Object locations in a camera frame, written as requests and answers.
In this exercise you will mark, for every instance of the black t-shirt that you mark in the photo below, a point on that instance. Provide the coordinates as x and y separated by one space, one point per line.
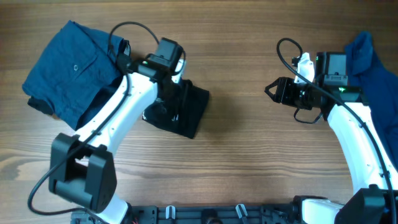
180 114

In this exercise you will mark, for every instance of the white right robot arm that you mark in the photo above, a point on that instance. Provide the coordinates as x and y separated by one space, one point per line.
323 84

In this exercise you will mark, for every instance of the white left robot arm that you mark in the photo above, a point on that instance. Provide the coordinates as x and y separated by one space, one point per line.
82 167

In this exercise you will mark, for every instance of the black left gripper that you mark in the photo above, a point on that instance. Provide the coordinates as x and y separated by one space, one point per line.
178 98

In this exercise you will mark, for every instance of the blue polo shirt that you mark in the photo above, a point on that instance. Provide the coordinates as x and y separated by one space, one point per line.
366 70

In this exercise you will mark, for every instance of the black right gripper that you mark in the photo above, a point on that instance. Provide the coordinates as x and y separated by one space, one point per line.
282 93

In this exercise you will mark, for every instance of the folded navy blue shirt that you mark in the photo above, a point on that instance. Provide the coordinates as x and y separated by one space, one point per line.
75 75

